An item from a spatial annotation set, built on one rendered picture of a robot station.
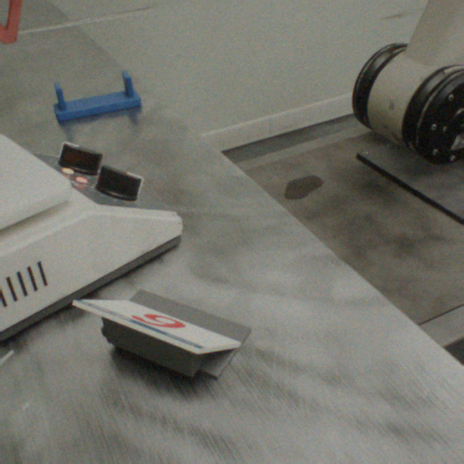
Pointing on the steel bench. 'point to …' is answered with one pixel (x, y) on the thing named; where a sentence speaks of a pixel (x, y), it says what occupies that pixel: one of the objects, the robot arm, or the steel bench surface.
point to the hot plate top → (27, 184)
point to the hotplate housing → (73, 255)
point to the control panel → (99, 191)
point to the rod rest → (102, 104)
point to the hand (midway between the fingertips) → (7, 33)
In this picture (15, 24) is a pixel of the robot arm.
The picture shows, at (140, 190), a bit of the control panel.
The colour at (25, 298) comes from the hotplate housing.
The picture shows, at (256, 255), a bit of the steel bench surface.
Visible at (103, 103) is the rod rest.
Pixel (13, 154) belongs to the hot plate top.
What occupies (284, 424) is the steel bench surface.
